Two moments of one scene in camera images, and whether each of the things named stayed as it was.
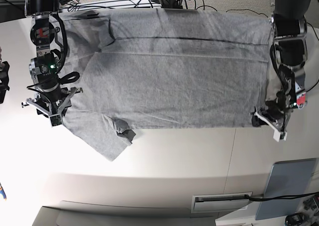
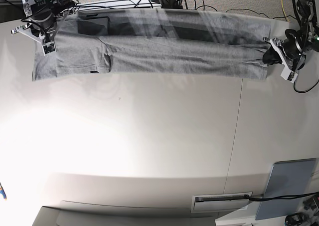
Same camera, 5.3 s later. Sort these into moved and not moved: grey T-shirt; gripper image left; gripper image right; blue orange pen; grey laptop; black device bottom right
Moved: gripper image right; grey T-shirt; gripper image left
Not moved: black device bottom right; blue orange pen; grey laptop
